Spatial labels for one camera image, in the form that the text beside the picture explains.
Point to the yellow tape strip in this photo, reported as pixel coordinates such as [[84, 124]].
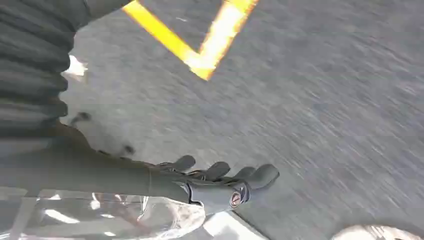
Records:
[[165, 34], [225, 30]]

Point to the clear plastic bag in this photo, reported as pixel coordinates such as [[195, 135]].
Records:
[[139, 218]]

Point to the right arm ribbed grey sleeve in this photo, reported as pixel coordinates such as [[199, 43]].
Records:
[[33, 66]]

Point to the small white scrap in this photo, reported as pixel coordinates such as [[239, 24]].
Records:
[[76, 68]]

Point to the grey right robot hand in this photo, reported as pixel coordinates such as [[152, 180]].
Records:
[[99, 175]]

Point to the round pale metal part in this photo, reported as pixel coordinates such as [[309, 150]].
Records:
[[374, 233]]

